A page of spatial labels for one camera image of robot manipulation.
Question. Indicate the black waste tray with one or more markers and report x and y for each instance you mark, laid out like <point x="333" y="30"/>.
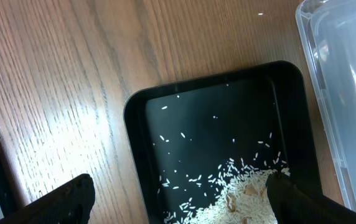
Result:
<point x="293" y="115"/>

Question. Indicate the clear plastic bin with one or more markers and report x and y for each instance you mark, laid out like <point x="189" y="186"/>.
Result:
<point x="327" y="29"/>

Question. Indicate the pile of rice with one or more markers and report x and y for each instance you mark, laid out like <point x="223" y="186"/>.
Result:
<point x="240" y="199"/>

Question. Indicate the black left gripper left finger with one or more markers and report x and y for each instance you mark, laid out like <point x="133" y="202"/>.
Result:
<point x="71" y="203"/>

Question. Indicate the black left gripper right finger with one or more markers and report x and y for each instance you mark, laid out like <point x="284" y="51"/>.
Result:
<point x="293" y="204"/>

